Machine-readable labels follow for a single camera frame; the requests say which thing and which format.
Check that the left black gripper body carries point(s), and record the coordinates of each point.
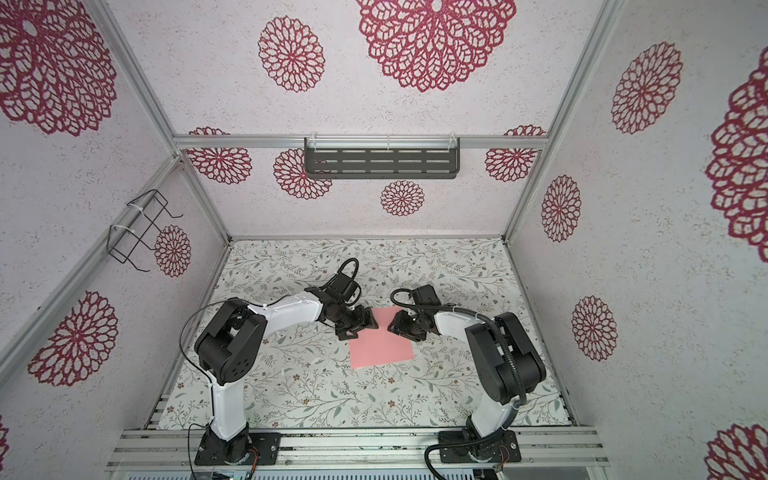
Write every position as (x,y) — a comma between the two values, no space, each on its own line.
(348,317)

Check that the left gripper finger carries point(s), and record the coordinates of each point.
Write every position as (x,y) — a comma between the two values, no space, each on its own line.
(346,333)
(366,318)

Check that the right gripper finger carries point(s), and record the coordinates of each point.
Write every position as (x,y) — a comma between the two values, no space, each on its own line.
(398,326)
(417,335)

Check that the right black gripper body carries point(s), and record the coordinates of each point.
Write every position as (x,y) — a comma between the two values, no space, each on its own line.
(414,322)

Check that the pink square paper sheet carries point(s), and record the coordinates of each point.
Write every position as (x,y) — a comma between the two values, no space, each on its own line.
(377,347)

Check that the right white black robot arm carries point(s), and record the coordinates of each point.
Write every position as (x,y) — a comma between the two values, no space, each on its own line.
(507,363)

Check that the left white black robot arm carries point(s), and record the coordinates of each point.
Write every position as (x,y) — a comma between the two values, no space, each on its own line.
(228,346)

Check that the right wrist camera with cable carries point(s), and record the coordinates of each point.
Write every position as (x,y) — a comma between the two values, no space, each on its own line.
(421,298)

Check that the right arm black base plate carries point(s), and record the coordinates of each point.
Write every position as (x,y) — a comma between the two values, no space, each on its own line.
(480,447)

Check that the dark grey slotted wall shelf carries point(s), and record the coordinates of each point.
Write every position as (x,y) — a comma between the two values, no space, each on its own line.
(382,160)

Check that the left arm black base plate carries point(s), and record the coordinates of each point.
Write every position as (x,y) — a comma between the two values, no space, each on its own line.
(246,448)

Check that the aluminium front rail base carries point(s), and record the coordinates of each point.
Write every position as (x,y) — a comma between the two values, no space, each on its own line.
(362,448)

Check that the black wire wall rack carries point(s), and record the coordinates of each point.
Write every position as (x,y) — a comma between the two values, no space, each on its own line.
(126,237)

